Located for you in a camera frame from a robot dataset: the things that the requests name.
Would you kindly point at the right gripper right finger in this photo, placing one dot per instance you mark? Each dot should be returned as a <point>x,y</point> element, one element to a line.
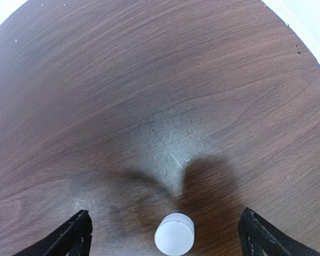
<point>259,237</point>

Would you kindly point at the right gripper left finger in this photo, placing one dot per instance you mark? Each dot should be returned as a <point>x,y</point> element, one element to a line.
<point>73,237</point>

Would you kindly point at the white green glue stick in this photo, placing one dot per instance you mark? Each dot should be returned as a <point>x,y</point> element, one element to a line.
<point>175,235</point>

